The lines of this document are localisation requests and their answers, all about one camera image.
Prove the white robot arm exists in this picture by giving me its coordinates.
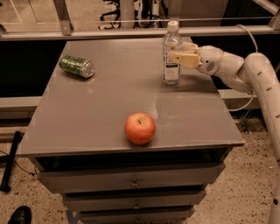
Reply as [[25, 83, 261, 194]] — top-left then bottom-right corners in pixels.
[[167, 42, 280, 165]]

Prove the white cable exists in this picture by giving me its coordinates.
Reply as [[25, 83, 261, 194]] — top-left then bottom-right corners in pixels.
[[227, 24, 260, 113]]

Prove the black shoe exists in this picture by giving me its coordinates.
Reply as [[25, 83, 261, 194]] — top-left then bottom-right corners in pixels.
[[8, 206, 32, 224]]

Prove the grey drawer cabinet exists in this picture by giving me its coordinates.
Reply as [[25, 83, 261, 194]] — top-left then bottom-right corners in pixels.
[[18, 38, 242, 224]]

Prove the green soda can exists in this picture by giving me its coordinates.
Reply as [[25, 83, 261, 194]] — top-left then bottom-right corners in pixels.
[[59, 55, 95, 79]]

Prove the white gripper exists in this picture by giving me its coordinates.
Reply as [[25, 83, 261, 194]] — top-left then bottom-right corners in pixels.
[[168, 42, 224, 75]]

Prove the black stand leg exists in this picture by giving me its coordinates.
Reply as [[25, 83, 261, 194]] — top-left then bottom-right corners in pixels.
[[0, 131, 22, 193]]

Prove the red apple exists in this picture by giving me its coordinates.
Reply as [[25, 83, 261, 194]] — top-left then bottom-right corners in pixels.
[[124, 113, 156, 145]]

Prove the grey metal railing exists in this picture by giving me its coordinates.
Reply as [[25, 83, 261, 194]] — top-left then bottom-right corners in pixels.
[[0, 0, 279, 41]]

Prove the clear plastic water bottle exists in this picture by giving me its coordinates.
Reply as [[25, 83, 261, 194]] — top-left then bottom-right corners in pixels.
[[162, 21, 182, 85]]

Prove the black office chair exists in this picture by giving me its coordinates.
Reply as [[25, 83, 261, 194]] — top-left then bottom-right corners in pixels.
[[99, 0, 121, 30]]

